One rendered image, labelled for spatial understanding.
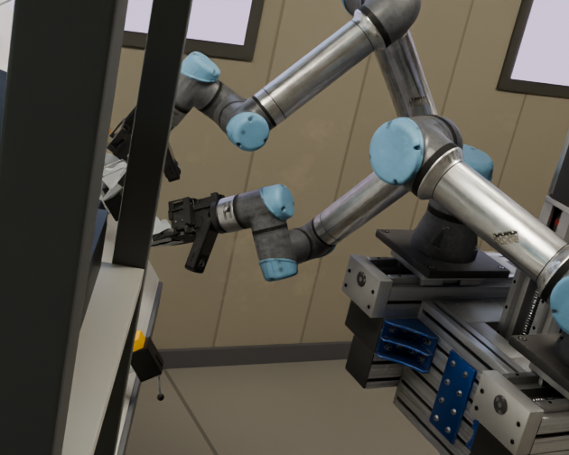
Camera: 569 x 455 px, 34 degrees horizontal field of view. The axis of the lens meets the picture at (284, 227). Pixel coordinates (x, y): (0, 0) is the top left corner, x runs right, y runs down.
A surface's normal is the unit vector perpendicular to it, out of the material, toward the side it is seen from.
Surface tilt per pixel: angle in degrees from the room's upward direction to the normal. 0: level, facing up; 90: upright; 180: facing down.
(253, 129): 90
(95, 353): 0
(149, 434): 0
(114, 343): 0
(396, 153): 88
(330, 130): 90
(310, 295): 90
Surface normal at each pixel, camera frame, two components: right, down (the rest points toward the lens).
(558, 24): 0.43, 0.40
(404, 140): -0.69, 0.07
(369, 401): 0.21, -0.92
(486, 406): -0.88, -0.02
